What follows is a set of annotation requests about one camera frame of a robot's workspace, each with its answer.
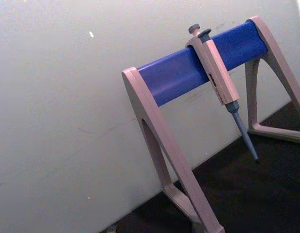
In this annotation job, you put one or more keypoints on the grey stand with blue bar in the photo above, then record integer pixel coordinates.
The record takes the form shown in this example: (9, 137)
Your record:
(174, 75)

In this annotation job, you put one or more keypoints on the grey pipette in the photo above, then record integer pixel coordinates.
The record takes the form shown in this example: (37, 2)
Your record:
(219, 72)

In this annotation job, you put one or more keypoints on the black table cloth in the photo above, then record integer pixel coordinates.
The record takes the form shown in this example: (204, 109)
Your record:
(249, 194)

